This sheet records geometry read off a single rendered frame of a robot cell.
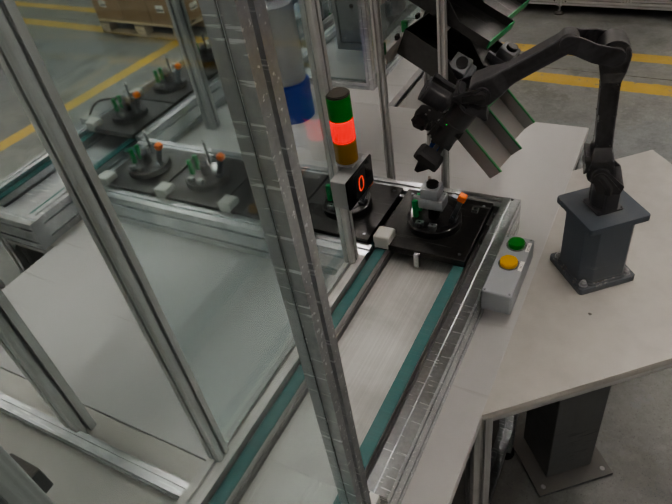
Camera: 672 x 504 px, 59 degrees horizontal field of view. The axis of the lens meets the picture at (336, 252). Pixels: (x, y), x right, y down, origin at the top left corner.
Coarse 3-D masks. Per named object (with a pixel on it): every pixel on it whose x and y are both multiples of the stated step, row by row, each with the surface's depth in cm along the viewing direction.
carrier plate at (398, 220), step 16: (416, 192) 164; (400, 208) 160; (464, 208) 156; (480, 208) 155; (400, 224) 155; (464, 224) 151; (480, 224) 150; (400, 240) 150; (416, 240) 149; (432, 240) 148; (448, 240) 147; (464, 240) 146; (432, 256) 145; (448, 256) 143; (464, 256) 142
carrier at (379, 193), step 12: (372, 192) 167; (384, 192) 166; (396, 192) 166; (360, 204) 160; (372, 204) 163; (384, 204) 162; (360, 216) 159; (372, 216) 159; (384, 216) 158; (360, 228) 156; (372, 228) 155; (360, 240) 153
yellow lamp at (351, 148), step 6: (336, 144) 123; (348, 144) 123; (354, 144) 124; (336, 150) 124; (342, 150) 124; (348, 150) 124; (354, 150) 124; (336, 156) 126; (342, 156) 125; (348, 156) 124; (354, 156) 125; (342, 162) 126; (348, 162) 125; (354, 162) 126
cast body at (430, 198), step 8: (424, 184) 147; (432, 184) 145; (440, 184) 146; (424, 192) 146; (432, 192) 145; (440, 192) 146; (424, 200) 147; (432, 200) 146; (440, 200) 146; (424, 208) 149; (432, 208) 148; (440, 208) 147
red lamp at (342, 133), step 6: (330, 126) 122; (336, 126) 120; (342, 126) 120; (348, 126) 120; (336, 132) 121; (342, 132) 121; (348, 132) 121; (354, 132) 123; (336, 138) 122; (342, 138) 122; (348, 138) 122; (354, 138) 123; (342, 144) 123
